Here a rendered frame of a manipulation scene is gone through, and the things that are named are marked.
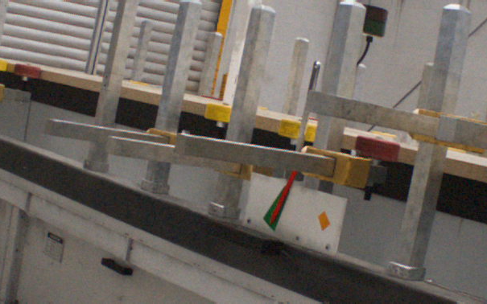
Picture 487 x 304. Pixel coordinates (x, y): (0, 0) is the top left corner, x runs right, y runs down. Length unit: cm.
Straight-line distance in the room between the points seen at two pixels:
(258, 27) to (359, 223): 42
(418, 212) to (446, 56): 25
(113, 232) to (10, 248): 95
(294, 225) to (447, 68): 42
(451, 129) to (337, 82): 61
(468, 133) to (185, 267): 102
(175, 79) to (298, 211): 51
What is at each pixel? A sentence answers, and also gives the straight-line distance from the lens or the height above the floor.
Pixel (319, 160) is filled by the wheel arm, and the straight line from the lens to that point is 181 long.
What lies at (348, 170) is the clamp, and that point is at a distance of 181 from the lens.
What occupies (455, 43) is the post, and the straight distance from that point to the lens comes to 170.
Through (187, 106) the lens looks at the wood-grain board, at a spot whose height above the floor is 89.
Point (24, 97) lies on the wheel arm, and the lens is 317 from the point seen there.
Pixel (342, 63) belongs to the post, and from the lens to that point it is 187.
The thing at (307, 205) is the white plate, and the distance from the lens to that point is 188.
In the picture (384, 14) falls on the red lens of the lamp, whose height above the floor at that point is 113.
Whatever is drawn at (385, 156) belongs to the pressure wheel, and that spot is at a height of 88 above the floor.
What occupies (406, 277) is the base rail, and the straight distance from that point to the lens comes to 170.
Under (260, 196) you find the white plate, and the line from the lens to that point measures 198.
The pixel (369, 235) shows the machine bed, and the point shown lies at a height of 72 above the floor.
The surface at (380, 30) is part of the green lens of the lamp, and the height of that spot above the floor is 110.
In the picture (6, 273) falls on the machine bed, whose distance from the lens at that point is 337.
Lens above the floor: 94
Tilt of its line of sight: 3 degrees down
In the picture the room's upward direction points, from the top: 11 degrees clockwise
